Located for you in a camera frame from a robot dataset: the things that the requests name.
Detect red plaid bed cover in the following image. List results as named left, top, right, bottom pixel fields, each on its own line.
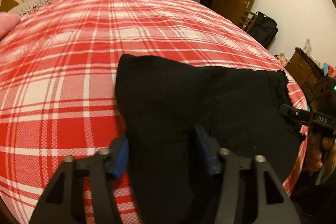
left=1, top=0, right=307, bottom=223

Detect person's right hand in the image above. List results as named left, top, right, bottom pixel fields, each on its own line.
left=302, top=133, right=335, bottom=183

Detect wooden chair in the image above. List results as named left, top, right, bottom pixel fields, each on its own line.
left=238, top=10, right=259, bottom=34

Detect black bag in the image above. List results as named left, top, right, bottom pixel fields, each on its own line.
left=248, top=11, right=278, bottom=49

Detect black pants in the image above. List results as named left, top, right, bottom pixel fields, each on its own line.
left=115, top=55, right=304, bottom=223

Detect dark wooden dresser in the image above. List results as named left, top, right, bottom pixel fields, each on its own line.
left=285, top=47, right=324, bottom=104

